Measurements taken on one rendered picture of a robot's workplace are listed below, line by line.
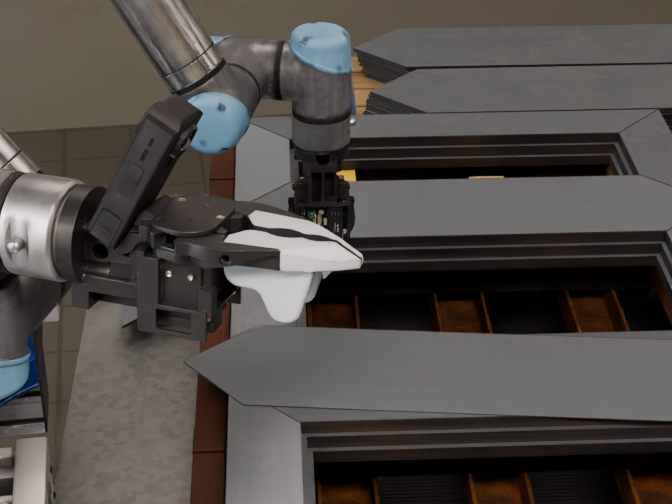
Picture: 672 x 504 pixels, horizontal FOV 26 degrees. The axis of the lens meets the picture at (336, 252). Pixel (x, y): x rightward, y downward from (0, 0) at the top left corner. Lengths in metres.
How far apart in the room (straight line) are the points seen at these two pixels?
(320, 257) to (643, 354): 1.03
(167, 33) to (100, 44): 2.77
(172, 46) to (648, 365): 0.74
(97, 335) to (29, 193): 1.28
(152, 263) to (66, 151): 3.42
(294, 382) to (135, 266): 0.84
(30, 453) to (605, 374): 0.75
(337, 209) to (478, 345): 0.27
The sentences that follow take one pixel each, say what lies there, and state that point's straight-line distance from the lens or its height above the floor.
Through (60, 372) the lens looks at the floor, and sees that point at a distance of 3.44.
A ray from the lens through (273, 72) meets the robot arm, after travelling 1.81.
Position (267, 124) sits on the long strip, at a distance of 2.52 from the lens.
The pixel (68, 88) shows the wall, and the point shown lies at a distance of 4.51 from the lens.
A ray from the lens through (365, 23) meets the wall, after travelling 4.50.
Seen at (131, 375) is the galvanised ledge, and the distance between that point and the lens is 2.22.
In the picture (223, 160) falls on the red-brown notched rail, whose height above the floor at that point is 0.83.
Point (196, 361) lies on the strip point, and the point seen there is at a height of 0.87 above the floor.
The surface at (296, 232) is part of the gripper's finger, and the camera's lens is 1.00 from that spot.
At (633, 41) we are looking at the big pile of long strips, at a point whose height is 0.85.
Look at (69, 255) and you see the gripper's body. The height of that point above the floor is 1.44.
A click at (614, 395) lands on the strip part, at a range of 1.87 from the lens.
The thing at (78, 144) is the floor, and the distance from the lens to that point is 4.46.
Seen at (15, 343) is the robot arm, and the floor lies 1.33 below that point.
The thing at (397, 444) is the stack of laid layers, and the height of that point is 0.83.
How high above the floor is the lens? 1.96
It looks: 31 degrees down
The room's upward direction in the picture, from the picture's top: straight up
